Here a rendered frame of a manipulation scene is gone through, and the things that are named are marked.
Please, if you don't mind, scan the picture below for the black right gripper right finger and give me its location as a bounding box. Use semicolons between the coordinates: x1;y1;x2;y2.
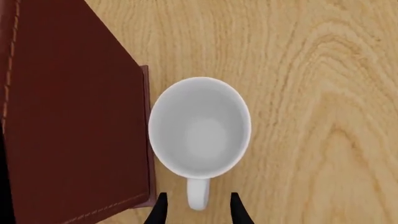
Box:
230;192;255;224

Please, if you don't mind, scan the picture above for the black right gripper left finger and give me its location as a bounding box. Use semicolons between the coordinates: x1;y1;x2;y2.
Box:
143;192;169;224

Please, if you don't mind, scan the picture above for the white ceramic mug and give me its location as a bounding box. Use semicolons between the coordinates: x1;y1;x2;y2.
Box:
147;77;252;211

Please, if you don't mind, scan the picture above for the red-brown desk caddy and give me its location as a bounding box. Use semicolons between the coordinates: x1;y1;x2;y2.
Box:
0;0;156;224

